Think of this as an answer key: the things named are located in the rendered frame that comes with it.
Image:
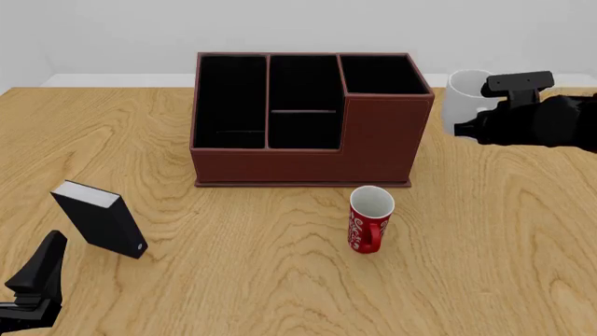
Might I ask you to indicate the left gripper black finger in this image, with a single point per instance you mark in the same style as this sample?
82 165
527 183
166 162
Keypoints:
44 266

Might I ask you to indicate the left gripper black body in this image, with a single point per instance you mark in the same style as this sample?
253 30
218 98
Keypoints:
28 313

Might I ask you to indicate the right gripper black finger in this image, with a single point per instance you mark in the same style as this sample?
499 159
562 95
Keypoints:
471 130

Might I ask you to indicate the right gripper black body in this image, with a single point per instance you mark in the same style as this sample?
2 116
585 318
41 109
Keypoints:
513 126

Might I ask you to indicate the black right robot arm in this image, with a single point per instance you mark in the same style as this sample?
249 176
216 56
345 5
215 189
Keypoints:
571 122

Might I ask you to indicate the red-brown desk caddy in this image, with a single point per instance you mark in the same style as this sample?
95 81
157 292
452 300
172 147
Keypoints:
382 140

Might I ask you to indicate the red mug with white print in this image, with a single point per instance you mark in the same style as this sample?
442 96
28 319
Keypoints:
361 227

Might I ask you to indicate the flat plate on black stalk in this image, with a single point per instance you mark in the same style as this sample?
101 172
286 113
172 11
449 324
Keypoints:
517 81

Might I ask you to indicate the black book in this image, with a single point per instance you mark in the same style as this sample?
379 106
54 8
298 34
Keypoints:
105 220

